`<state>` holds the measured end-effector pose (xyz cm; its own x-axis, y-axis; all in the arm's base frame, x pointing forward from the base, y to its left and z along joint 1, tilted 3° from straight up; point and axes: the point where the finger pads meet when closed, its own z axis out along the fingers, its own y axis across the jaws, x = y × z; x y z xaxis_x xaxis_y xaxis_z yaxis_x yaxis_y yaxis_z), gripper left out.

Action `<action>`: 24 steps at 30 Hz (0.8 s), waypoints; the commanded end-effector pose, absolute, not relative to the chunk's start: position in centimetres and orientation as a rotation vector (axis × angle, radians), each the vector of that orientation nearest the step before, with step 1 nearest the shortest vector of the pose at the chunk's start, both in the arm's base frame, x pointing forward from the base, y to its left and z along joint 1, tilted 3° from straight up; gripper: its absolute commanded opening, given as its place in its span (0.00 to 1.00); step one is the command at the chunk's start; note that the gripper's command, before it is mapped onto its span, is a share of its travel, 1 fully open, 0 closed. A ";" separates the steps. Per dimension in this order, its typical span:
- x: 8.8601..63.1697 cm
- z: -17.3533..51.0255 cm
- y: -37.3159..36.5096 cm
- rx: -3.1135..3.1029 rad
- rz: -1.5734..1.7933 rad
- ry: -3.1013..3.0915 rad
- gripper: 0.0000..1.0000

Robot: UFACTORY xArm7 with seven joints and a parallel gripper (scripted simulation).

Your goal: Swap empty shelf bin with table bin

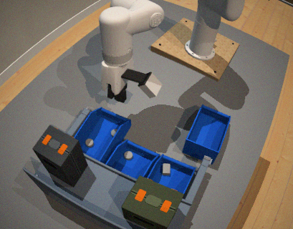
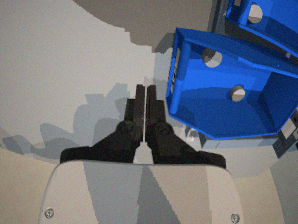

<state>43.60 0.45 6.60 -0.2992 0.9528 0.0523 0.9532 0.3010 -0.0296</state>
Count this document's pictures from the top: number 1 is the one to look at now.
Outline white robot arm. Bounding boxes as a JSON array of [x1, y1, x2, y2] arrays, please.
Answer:
[[99, 0, 245, 98]]

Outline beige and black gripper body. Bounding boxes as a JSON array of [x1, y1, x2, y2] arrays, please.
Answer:
[[101, 57, 134, 95]]

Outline black case with orange latches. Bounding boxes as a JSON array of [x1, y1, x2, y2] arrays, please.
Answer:
[[33, 125, 88, 187]]

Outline grey low shelf rack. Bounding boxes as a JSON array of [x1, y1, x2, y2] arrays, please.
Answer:
[[23, 107, 212, 229]]

